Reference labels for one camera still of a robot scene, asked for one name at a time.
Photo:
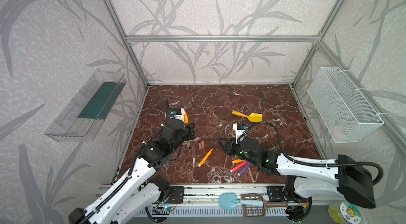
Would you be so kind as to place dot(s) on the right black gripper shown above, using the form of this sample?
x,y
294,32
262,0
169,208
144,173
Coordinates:
x,y
231,147

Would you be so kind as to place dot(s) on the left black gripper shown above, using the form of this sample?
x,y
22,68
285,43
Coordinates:
x,y
190,131

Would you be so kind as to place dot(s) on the orange marker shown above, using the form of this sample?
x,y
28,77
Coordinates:
x,y
237,161
186,119
205,158

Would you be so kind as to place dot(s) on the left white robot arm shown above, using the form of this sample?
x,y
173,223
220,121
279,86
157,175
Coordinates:
x,y
137,188

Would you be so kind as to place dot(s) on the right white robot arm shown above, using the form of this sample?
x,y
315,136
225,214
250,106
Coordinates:
x,y
341,178

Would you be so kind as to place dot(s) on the purple marker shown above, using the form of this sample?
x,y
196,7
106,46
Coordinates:
x,y
245,168

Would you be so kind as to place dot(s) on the right pink marker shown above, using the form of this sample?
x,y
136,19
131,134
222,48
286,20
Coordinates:
x,y
239,167

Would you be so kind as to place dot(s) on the yellow toy scoop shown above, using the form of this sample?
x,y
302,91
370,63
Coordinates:
x,y
253,117

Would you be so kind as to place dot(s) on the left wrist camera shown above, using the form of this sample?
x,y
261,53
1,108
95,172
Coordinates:
x,y
179,113

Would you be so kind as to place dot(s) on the clear plastic wall shelf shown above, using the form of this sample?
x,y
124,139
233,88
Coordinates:
x,y
83,117

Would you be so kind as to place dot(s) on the white wire basket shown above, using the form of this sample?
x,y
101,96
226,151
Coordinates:
x,y
347,114

